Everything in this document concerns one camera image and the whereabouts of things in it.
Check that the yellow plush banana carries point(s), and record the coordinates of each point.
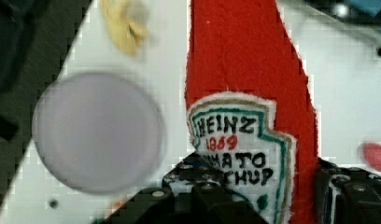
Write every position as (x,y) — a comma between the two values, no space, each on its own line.
(126,33)

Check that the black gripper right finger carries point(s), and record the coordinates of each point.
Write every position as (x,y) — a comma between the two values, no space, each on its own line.
(347,195)

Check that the lavender round plate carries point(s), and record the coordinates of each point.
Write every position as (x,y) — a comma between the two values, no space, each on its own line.
(97,133)

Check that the red plush ketchup bottle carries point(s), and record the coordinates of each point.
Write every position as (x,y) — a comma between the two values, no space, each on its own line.
(249,110)

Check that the pink red toy fruit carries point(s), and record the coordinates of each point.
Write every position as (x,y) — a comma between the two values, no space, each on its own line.
(372,154)

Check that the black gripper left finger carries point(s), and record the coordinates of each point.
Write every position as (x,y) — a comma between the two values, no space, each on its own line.
(191,193)

